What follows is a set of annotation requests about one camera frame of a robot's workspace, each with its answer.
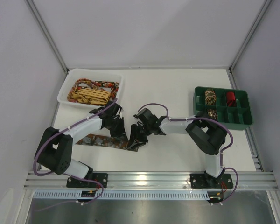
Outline gold patterned tie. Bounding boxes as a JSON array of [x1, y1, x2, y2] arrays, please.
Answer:
[[67, 87, 111, 105]]

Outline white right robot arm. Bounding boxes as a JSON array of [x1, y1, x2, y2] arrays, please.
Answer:
[[127, 108, 227, 178]]

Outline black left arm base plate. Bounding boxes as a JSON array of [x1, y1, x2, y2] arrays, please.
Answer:
[[66, 172, 108, 188]]

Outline rolled leopard pattern tie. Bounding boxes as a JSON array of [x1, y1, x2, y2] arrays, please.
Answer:
[[205, 89, 217, 105]]

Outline green compartment organizer tray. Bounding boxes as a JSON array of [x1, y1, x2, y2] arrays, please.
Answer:
[[193, 86, 253, 130]]

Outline white perforated plastic basket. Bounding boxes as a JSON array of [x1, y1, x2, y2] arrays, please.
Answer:
[[57, 69, 124, 108]]

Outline white slotted cable duct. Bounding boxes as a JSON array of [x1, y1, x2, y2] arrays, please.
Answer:
[[33, 190, 210, 200]]

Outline rolled red tie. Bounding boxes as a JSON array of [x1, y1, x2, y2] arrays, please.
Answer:
[[226, 91, 236, 107]]

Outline orange grey floral tie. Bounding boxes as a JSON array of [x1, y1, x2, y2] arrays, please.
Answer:
[[76, 134, 138, 152]]

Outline rolled brown floral tie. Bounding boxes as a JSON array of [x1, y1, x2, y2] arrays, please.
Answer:
[[207, 109, 218, 121]]

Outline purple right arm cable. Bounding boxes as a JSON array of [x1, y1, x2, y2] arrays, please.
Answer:
[[138, 103, 239, 205]]

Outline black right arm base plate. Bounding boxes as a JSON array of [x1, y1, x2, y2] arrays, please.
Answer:
[[189, 172, 234, 189]]

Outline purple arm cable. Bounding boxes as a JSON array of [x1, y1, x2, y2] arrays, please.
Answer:
[[138, 103, 239, 205], [32, 98, 119, 212]]

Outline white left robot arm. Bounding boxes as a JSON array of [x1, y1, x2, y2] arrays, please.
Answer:
[[33, 102, 128, 179]]

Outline aluminium front rail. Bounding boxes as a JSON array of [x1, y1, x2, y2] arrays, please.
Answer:
[[24, 171, 278, 191]]

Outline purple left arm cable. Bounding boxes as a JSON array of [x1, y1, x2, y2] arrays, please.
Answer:
[[32, 98, 119, 212]]

